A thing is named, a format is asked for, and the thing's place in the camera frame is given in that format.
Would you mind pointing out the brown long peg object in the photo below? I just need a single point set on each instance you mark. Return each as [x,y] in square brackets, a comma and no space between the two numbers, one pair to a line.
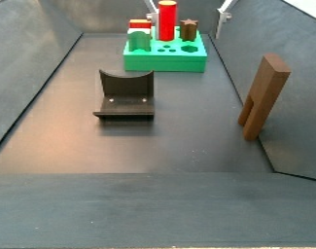
[268,82]

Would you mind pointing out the green shape sorter board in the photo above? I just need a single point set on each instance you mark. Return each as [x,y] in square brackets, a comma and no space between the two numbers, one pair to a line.
[172,56]

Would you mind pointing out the red square block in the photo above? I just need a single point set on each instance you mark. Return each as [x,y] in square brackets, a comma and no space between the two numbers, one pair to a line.
[139,23]

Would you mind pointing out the black curved stand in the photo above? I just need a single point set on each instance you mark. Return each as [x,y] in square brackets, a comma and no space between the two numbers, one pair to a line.
[127,96]

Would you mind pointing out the green arch block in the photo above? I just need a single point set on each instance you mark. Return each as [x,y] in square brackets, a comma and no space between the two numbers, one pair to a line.
[139,41]

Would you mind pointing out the brown star block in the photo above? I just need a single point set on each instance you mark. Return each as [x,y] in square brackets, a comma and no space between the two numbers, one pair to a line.
[188,29]

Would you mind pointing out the red cylinder block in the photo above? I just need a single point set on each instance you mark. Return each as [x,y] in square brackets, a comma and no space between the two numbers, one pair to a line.
[166,19]

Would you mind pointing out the white left frame bracket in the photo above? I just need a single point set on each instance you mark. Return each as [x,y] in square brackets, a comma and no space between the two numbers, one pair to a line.
[153,14]

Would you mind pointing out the white frame bracket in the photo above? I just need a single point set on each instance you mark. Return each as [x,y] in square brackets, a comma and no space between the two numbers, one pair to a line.
[224,15]
[153,14]

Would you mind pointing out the white right frame bracket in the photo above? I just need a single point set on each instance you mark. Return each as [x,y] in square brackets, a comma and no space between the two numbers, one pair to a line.
[224,15]

